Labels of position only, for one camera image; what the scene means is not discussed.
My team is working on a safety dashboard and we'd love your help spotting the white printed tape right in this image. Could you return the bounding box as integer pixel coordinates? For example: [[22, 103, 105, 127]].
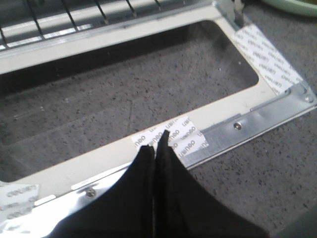
[[232, 24, 303, 95]]

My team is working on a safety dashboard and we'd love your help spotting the white printed tape centre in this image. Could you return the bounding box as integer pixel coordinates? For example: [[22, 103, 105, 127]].
[[131, 116, 209, 158]]

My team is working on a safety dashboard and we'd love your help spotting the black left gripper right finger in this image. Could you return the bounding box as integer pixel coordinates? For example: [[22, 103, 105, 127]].
[[154, 130, 269, 238]]

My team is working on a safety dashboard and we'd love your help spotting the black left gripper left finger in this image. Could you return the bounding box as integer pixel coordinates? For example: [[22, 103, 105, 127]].
[[52, 146, 155, 238]]

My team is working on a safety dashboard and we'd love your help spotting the light green plate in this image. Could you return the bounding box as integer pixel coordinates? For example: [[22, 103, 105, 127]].
[[262, 0, 317, 17]]

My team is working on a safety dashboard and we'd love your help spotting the white glass oven door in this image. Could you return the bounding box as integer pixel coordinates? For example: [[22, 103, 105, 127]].
[[0, 0, 317, 238]]

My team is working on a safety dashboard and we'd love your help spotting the white printed tape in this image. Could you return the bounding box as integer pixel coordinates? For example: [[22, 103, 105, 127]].
[[131, 116, 209, 158], [0, 181, 40, 233], [232, 24, 303, 95]]

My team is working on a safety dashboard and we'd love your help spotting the white printed tape left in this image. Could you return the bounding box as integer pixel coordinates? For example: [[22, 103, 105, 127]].
[[0, 181, 40, 233]]

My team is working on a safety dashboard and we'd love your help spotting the metal wire oven rack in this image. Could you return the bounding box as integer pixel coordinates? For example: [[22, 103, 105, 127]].
[[0, 0, 191, 50]]

